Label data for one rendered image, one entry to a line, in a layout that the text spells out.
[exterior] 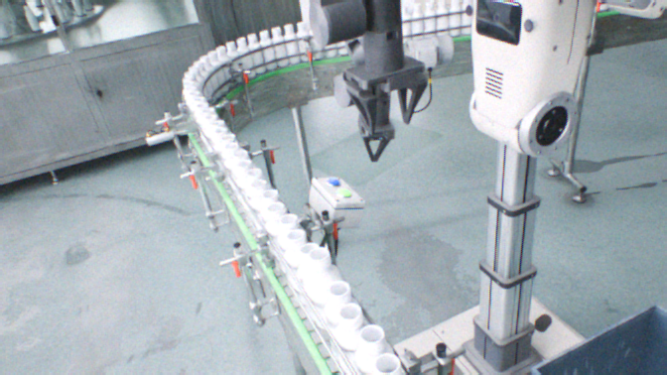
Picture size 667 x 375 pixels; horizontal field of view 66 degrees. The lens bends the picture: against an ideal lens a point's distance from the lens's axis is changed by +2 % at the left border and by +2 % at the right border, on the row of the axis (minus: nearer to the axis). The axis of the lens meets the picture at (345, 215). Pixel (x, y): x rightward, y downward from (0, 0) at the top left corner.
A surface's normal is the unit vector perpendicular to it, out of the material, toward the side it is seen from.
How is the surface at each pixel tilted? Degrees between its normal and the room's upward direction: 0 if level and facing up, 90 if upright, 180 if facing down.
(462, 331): 0
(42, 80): 90
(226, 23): 90
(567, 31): 90
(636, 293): 0
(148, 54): 90
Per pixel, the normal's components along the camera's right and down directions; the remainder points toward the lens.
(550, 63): 0.45, 0.62
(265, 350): -0.12, -0.81
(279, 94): 0.55, 0.41
